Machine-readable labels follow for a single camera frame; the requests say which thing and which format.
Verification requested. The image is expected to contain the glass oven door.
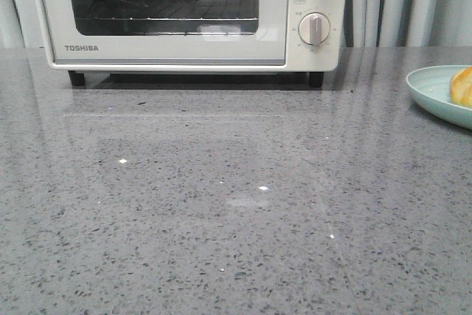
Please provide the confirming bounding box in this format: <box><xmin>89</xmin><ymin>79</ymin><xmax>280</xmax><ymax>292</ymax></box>
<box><xmin>34</xmin><ymin>0</ymin><xmax>292</xmax><ymax>66</ymax></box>

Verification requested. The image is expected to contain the light green plate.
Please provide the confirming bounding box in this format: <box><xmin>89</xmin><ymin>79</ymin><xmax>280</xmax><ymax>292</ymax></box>
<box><xmin>406</xmin><ymin>65</ymin><xmax>471</xmax><ymax>130</ymax></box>

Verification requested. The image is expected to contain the white Toshiba toaster oven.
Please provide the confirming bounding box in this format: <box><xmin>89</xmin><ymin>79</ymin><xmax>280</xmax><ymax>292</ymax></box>
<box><xmin>36</xmin><ymin>0</ymin><xmax>345</xmax><ymax>86</ymax></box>

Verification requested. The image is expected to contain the lower oven control knob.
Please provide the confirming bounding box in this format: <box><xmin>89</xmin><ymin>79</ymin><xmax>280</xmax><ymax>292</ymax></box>
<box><xmin>298</xmin><ymin>13</ymin><xmax>330</xmax><ymax>46</ymax></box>

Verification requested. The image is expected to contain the golden bread roll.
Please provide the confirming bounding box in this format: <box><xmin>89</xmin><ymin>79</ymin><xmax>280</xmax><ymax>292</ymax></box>
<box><xmin>449</xmin><ymin>67</ymin><xmax>472</xmax><ymax>108</ymax></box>

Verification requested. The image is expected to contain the metal wire oven rack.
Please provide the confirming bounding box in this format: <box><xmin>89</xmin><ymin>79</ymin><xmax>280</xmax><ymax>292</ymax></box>
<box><xmin>74</xmin><ymin>0</ymin><xmax>259</xmax><ymax>36</ymax></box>

